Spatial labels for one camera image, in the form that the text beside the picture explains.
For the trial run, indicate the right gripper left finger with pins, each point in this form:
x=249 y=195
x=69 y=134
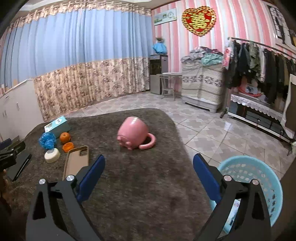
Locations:
x=88 y=177

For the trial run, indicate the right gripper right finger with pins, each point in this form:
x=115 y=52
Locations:
x=209 y=176

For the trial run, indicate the blue plastic bag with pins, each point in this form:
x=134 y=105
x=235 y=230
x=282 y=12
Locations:
x=47 y=141

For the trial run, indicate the orange tangerine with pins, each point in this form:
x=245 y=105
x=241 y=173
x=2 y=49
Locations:
x=65 y=137

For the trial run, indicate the black notebook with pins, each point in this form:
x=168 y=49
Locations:
x=21 y=161

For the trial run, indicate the tan phone case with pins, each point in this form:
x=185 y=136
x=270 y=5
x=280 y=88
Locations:
x=77 y=158

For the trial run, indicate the light blue laundry basket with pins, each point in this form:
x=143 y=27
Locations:
x=252 y=199

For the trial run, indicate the white cabinet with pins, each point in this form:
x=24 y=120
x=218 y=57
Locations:
x=20 y=111

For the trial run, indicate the light blue cardboard box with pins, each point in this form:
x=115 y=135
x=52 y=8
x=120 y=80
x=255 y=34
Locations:
x=58 y=126

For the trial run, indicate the brown shaggy rug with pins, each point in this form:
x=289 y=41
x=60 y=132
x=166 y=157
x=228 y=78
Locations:
x=151 y=194

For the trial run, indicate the pink pig mug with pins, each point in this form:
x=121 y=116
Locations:
x=134 y=133

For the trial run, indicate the low lace covered bench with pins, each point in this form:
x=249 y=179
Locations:
x=258 y=114

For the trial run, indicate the brown wooden board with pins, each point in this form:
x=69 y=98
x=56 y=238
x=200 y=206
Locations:
x=288 y=117

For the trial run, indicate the patterned cloth covered cabinet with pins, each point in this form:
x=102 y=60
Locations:
x=202 y=86

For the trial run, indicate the small metal stool table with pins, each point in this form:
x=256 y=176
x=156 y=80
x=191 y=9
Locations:
x=168 y=81

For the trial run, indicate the blue floral curtain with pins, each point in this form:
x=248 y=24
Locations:
x=78 y=53

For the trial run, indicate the clothes rack with garments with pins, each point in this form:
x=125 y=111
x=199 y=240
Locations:
x=258 y=70

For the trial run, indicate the pile of folded clothes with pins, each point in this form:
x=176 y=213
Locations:
x=204 y=55

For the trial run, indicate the grey water dispenser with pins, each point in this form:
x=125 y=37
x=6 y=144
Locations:
x=158 y=64

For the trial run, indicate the blue covered plant pot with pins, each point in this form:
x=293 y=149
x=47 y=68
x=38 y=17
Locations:
x=159 y=46

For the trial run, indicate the framed wedding photo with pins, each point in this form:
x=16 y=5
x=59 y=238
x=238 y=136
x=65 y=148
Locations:
x=284 y=36

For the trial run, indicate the red gold heart decoration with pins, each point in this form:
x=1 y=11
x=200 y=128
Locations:
x=199 y=21

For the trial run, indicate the landscape wall picture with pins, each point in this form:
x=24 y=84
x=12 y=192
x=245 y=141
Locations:
x=165 y=17

